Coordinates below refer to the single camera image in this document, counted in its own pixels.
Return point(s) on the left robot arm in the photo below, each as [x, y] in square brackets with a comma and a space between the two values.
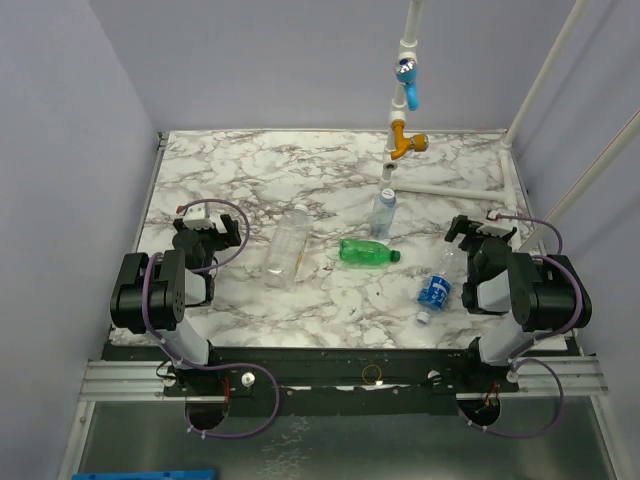
[151, 297]

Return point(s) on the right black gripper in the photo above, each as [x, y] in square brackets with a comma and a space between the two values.
[467, 233]

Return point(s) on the yellow faucet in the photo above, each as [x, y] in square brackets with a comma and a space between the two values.
[403, 144]

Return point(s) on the aluminium rail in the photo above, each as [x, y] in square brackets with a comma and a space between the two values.
[137, 381]

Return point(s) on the blue bin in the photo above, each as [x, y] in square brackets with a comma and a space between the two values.
[210, 474]

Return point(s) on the large clear plastic bottle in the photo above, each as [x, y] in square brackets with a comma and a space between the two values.
[286, 249]

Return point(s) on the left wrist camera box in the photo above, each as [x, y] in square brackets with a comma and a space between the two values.
[196, 217]

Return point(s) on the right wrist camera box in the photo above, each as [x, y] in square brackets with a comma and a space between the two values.
[495, 225]

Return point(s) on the blue faucet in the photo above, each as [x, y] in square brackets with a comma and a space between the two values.
[406, 71]

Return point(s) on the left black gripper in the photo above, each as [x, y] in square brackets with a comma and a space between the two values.
[231, 229]

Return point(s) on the green plastic bottle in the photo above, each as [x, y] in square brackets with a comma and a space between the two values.
[364, 253]

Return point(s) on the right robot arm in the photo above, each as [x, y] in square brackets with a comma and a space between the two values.
[538, 296]

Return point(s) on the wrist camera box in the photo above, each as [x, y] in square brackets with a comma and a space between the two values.
[495, 225]
[196, 217]

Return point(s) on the blue label clear bottle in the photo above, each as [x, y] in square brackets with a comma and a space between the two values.
[434, 293]

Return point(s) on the small clear water bottle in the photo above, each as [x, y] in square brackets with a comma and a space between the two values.
[383, 214]

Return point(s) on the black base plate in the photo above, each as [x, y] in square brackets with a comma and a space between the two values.
[256, 382]

